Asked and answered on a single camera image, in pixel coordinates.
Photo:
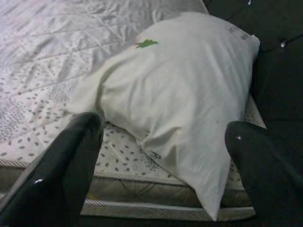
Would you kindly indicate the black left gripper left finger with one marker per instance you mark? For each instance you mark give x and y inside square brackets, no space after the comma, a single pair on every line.
[59,177]

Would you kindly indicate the grey quilted mattress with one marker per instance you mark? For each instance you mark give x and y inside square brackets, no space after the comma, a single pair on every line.
[47,59]

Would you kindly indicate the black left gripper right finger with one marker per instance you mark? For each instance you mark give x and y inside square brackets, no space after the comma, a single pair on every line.
[272,177]

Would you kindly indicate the white pillow with tree print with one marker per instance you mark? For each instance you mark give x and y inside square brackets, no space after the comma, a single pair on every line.
[170,94]

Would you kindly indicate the black tufted headboard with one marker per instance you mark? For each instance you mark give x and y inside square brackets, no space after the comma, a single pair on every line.
[279,71]

